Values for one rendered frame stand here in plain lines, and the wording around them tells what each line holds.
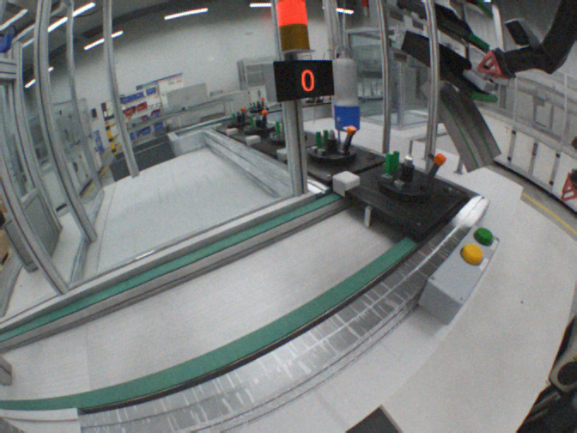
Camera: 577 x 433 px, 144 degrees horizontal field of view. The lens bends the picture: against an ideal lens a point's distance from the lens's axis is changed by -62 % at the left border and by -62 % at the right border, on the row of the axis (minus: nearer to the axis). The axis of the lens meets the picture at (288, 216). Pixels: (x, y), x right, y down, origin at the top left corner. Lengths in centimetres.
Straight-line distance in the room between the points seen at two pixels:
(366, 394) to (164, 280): 37
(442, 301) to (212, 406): 32
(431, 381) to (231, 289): 35
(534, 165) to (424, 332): 423
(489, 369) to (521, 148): 424
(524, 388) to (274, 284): 51
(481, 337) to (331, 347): 30
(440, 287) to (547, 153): 419
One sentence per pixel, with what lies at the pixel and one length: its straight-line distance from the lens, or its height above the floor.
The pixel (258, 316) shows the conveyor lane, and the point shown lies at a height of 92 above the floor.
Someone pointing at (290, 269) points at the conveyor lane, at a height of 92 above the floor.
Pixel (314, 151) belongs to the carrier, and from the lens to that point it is 69.
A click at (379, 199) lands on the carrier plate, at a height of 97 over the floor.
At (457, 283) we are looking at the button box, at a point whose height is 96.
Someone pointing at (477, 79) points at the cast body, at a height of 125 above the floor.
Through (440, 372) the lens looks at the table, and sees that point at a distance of 42.
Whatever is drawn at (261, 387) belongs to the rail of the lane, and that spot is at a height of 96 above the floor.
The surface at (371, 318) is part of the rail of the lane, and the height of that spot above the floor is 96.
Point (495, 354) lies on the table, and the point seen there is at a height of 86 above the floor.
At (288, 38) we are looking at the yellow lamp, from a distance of 44.
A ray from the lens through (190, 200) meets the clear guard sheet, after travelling 45.
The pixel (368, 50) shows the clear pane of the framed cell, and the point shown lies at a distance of 171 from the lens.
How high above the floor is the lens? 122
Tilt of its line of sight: 33 degrees down
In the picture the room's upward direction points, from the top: 6 degrees counter-clockwise
